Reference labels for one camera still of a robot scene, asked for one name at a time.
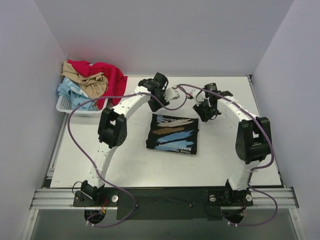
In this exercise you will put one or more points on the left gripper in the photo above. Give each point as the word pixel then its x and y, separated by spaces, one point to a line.
pixel 155 104

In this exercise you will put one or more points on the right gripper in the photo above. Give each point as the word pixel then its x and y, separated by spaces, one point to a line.
pixel 203 113

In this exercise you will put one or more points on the black t shirt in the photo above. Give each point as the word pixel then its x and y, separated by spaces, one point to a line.
pixel 173 134

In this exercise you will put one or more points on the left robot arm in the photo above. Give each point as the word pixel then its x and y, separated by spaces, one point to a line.
pixel 112 129

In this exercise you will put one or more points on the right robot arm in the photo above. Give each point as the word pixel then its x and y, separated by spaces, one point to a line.
pixel 253 135

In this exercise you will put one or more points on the red t shirt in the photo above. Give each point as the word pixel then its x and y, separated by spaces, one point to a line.
pixel 117 81

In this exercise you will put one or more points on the tan t shirt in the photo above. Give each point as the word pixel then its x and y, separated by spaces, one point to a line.
pixel 93 86

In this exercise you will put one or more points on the light blue t shirt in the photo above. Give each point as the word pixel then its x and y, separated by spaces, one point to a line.
pixel 72 92

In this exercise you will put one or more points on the white plastic basket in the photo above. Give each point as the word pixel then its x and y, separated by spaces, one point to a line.
pixel 65 106

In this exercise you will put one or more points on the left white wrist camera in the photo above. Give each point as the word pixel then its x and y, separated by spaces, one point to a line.
pixel 171 94

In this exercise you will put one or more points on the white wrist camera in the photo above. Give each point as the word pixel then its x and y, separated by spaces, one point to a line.
pixel 197 95
pixel 171 94

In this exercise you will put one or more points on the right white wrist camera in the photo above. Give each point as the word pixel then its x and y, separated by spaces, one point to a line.
pixel 197 95

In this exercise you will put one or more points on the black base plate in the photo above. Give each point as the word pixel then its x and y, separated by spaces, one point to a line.
pixel 168 203

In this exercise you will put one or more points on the aluminium frame rail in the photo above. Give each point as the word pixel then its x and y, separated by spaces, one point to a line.
pixel 63 198

